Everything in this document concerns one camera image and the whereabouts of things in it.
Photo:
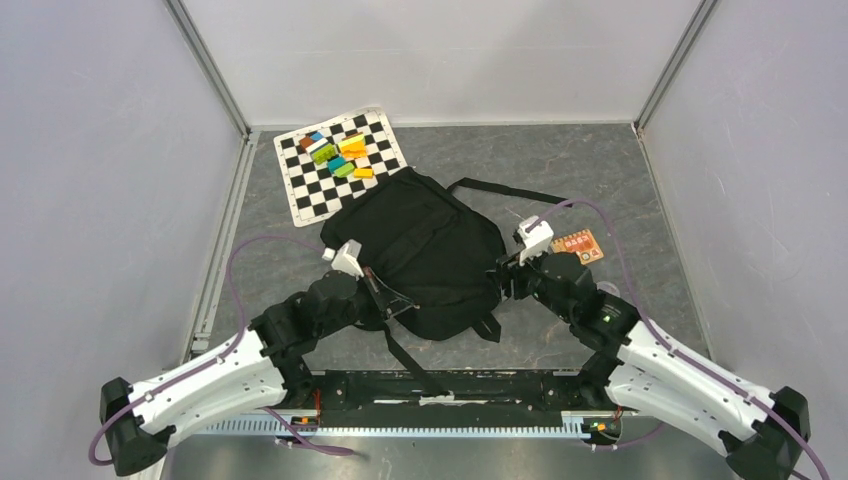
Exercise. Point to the orange toy brick stack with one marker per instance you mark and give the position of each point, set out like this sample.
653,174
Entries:
352,146

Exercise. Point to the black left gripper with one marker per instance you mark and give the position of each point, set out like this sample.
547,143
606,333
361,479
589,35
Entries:
385,300

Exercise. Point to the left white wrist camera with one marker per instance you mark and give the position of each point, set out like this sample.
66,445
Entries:
345,258

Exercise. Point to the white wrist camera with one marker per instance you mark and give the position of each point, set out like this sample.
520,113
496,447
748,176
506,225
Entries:
534,236
345,258

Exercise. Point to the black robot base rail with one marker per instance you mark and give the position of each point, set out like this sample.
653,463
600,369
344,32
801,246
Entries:
471,398

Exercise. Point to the green toy brick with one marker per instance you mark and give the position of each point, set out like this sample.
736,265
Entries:
324,154

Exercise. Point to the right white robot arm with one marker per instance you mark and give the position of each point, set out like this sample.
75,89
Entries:
636,365

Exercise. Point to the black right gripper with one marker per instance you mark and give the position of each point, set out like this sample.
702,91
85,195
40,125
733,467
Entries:
505,271

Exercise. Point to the yellow small toy brick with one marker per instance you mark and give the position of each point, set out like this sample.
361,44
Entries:
363,173

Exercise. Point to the black student backpack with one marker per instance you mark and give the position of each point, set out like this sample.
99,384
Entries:
425,243

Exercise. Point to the teal toy brick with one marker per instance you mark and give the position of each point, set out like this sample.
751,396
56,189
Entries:
335,163

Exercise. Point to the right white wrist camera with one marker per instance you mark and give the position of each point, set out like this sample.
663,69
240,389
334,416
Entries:
534,236

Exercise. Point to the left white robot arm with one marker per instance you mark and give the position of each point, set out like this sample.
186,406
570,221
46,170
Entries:
262,365

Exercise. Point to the light green flat brick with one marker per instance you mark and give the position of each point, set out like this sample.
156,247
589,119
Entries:
344,170

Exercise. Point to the black and white chess mat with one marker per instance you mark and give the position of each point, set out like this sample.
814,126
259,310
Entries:
326,165

